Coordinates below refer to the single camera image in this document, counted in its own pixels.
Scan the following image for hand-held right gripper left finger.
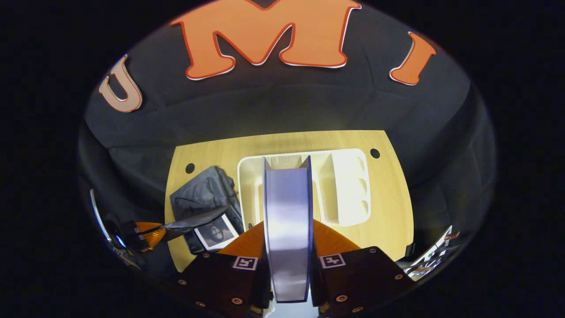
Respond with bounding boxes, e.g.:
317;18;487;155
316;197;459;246
177;221;271;316

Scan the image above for portrait cover book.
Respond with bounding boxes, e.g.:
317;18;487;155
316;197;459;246
193;214;239;251

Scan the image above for blue spine book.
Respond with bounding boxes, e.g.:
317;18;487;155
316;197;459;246
262;155;314;303

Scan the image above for white cluttered objects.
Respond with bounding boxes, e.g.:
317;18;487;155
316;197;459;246
397;225;462;281

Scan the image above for white bookshelf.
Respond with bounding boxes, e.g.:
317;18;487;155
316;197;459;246
237;149;371;230

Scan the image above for grey schoolbag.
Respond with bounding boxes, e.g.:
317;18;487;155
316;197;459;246
170;166;244;254

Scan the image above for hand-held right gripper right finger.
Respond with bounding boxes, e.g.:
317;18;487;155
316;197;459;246
309;219;415;316

